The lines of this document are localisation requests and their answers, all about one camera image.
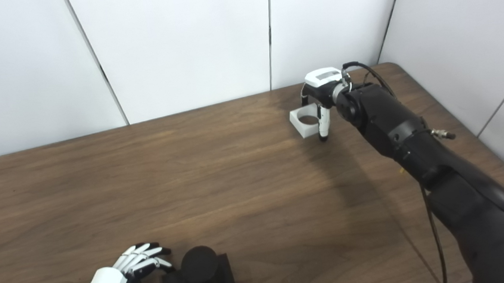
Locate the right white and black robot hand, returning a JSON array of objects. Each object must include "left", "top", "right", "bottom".
[{"left": 299, "top": 66, "right": 352, "bottom": 143}]

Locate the white square piece with hole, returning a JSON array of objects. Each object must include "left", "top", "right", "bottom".
[{"left": 289, "top": 104, "right": 322, "bottom": 140}]

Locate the black peg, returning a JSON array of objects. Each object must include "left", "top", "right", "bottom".
[{"left": 159, "top": 244, "right": 238, "bottom": 283}]

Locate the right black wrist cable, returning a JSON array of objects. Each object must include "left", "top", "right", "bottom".
[{"left": 342, "top": 57, "right": 448, "bottom": 283}]

